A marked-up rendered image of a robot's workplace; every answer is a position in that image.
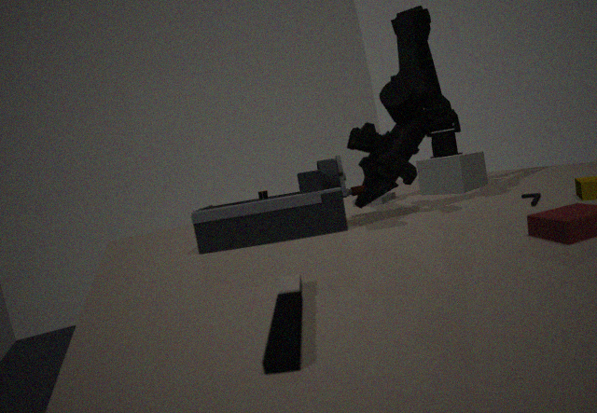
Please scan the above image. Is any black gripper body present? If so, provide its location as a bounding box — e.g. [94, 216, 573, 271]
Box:
[358, 128, 420, 185]

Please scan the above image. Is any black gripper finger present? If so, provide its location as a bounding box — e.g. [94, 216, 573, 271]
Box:
[356, 165, 398, 209]
[355, 165, 369, 206]

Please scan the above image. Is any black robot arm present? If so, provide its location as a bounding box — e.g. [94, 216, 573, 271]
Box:
[346, 6, 461, 159]

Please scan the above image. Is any olive yellow block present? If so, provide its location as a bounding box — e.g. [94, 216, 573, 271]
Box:
[575, 176, 597, 201]

